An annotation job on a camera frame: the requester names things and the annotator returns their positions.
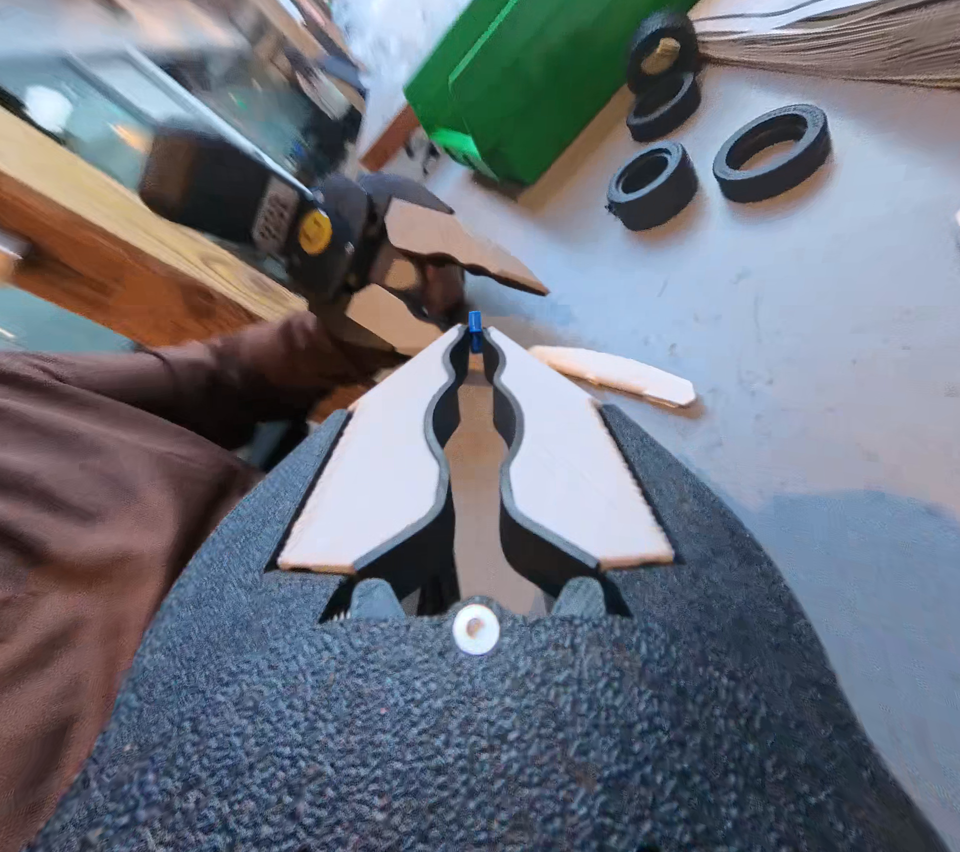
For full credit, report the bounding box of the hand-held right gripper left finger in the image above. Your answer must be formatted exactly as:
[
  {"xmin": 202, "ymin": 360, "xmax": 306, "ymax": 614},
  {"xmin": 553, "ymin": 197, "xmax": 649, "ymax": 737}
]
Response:
[{"xmin": 277, "ymin": 324, "xmax": 469, "ymax": 580}]

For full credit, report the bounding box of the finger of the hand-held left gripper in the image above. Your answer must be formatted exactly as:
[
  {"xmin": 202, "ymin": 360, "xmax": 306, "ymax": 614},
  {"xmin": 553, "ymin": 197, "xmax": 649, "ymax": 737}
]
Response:
[
  {"xmin": 332, "ymin": 284, "xmax": 447, "ymax": 359},
  {"xmin": 384, "ymin": 198, "xmax": 552, "ymax": 299}
]

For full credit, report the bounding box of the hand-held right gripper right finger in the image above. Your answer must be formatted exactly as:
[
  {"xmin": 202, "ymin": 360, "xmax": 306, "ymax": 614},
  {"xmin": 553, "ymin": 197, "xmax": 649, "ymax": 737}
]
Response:
[{"xmin": 482, "ymin": 327, "xmax": 678, "ymax": 580}]

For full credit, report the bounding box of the long white pointed panel piece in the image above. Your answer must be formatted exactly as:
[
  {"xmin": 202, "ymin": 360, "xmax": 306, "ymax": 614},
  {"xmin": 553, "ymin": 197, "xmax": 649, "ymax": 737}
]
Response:
[{"xmin": 528, "ymin": 344, "xmax": 699, "ymax": 410}]

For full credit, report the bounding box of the person's left forearm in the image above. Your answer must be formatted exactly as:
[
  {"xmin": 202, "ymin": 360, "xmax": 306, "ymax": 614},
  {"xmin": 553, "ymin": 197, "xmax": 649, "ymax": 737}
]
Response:
[{"xmin": 71, "ymin": 312, "xmax": 399, "ymax": 451}]

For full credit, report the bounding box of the grey desk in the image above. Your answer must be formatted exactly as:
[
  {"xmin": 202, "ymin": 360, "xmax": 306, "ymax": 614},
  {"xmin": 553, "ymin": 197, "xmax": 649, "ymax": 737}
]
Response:
[{"xmin": 330, "ymin": 60, "xmax": 960, "ymax": 838}]

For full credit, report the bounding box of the wooden bench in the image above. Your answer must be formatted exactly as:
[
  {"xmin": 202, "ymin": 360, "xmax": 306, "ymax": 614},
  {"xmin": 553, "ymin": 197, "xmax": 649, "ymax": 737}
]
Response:
[{"xmin": 0, "ymin": 105, "xmax": 312, "ymax": 352}]

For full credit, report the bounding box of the black rubber toy tyre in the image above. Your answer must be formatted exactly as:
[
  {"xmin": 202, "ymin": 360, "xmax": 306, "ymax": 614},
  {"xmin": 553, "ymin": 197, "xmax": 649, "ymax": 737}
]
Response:
[
  {"xmin": 606, "ymin": 141, "xmax": 699, "ymax": 232},
  {"xmin": 626, "ymin": 10, "xmax": 700, "ymax": 95},
  {"xmin": 712, "ymin": 104, "xmax": 833, "ymax": 205},
  {"xmin": 626, "ymin": 72, "xmax": 703, "ymax": 144}
]

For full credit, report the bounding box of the green plastic bin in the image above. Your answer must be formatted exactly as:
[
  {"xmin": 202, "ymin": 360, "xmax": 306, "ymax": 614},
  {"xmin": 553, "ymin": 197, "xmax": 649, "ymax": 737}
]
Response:
[{"xmin": 403, "ymin": 0, "xmax": 793, "ymax": 187}]

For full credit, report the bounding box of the person's brown-shirted torso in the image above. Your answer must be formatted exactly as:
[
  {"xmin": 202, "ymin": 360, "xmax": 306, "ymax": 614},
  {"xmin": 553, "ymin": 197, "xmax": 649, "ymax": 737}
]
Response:
[{"xmin": 0, "ymin": 351, "xmax": 264, "ymax": 849}]

